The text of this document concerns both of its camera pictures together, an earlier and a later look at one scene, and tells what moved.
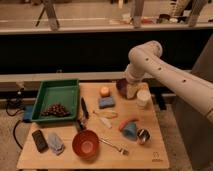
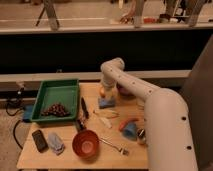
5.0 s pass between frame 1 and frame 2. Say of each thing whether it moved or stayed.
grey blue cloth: stayed
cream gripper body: moved
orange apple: stayed
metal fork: stayed
